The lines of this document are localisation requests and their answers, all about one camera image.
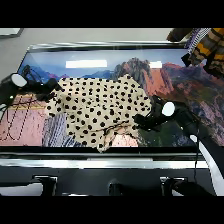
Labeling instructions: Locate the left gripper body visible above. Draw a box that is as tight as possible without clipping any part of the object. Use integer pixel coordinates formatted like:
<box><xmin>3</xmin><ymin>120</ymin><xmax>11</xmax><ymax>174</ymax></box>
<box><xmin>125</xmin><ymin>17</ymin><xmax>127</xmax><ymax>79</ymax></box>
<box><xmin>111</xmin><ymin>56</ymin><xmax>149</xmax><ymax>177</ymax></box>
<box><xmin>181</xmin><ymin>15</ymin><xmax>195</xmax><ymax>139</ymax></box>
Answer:
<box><xmin>40</xmin><ymin>77</ymin><xmax>65</xmax><ymax>102</ymax></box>

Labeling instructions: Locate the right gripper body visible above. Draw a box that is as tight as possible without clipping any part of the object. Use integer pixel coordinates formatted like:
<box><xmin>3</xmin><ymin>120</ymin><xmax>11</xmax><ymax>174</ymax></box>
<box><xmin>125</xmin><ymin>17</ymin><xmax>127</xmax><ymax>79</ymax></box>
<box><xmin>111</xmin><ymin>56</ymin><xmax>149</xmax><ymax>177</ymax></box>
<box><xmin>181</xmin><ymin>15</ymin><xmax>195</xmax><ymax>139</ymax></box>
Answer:
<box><xmin>133</xmin><ymin>111</ymin><xmax>162</xmax><ymax>133</ymax></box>

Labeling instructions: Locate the cream black-dotted garment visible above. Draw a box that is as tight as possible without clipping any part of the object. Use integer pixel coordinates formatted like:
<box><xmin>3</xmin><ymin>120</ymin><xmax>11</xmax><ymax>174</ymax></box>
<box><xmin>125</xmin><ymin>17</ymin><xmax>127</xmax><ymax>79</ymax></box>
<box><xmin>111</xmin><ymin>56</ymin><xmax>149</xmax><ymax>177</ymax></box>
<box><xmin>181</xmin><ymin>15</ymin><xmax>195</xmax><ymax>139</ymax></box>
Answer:
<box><xmin>44</xmin><ymin>73</ymin><xmax>154</xmax><ymax>154</ymax></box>

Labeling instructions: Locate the brown garment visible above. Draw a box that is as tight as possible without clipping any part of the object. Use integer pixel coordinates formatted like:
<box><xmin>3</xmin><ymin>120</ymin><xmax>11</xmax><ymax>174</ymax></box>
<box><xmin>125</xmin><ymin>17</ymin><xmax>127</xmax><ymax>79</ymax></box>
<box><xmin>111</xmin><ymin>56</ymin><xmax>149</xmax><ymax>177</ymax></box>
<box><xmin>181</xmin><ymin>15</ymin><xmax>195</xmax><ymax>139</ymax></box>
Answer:
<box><xmin>166</xmin><ymin>28</ymin><xmax>195</xmax><ymax>43</ymax></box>

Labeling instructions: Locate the yellow black striped garment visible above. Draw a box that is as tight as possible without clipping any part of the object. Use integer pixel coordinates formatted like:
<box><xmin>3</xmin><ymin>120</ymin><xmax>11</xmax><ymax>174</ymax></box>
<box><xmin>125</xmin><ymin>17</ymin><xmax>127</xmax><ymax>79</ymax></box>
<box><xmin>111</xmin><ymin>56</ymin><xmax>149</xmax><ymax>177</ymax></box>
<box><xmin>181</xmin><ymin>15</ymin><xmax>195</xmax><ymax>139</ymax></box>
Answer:
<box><xmin>181</xmin><ymin>28</ymin><xmax>224</xmax><ymax>80</ymax></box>

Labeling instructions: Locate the white blue striped garment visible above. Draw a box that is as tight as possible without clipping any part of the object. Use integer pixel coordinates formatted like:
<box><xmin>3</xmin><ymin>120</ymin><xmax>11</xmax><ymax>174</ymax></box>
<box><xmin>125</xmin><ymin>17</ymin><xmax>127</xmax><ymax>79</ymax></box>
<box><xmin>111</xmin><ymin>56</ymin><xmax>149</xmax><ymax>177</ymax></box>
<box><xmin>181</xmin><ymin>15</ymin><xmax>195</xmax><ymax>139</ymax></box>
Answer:
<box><xmin>184</xmin><ymin>28</ymin><xmax>212</xmax><ymax>55</ymax></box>

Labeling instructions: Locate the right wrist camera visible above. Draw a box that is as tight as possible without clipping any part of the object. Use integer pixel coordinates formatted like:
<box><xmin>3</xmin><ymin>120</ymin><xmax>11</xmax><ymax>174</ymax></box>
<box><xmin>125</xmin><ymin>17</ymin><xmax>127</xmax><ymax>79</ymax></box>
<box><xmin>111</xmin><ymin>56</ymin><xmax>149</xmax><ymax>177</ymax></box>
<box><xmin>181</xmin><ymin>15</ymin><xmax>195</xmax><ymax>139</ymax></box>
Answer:
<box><xmin>150</xmin><ymin>94</ymin><xmax>166</xmax><ymax>112</ymax></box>

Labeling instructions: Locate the black cable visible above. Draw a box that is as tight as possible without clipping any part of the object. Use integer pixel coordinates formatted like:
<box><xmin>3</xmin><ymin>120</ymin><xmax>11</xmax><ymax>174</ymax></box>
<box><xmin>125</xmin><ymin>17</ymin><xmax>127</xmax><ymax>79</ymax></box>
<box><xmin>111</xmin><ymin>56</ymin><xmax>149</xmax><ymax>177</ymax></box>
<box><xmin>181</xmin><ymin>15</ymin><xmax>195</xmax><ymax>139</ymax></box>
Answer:
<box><xmin>193</xmin><ymin>121</ymin><xmax>202</xmax><ymax>184</ymax></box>

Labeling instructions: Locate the silver frame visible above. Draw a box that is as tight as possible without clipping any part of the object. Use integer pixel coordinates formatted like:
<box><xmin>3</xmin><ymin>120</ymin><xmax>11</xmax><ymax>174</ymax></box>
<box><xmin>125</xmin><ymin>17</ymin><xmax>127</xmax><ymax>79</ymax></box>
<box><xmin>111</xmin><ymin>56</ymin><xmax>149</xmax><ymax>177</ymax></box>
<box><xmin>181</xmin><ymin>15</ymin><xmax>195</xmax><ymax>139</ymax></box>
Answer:
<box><xmin>0</xmin><ymin>151</ymin><xmax>224</xmax><ymax>197</ymax></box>

